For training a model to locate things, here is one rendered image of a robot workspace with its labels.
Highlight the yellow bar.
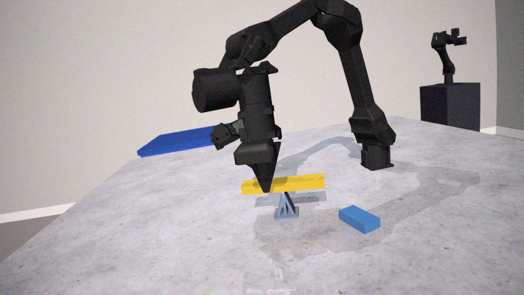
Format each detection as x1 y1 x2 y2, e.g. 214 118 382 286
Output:
241 173 325 195

